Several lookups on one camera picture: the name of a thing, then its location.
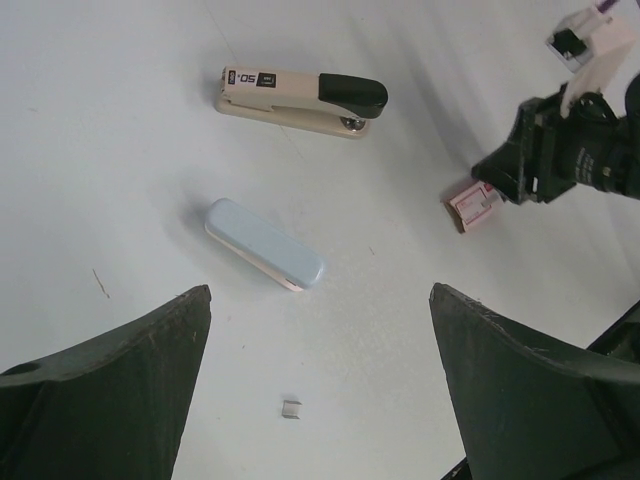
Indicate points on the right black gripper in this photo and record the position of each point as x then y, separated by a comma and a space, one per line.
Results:
547, 154

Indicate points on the beige black stapler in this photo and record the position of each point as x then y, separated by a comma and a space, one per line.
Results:
327, 103

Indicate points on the red white staple box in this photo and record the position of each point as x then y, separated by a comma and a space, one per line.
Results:
470, 202

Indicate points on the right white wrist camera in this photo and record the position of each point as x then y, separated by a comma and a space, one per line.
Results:
593, 44

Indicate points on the small staple strip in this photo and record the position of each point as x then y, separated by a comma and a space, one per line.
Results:
291, 409

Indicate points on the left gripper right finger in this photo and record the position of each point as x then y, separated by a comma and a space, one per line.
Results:
530, 406

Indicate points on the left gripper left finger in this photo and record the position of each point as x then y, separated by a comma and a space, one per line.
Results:
112, 407

